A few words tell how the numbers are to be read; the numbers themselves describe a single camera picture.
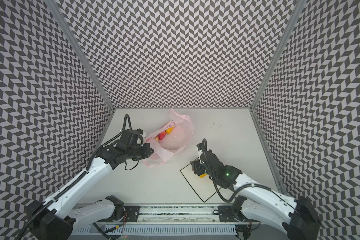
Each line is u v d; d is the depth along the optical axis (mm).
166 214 737
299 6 675
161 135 989
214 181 576
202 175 667
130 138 582
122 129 589
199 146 677
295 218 398
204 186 807
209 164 559
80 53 884
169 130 1040
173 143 1014
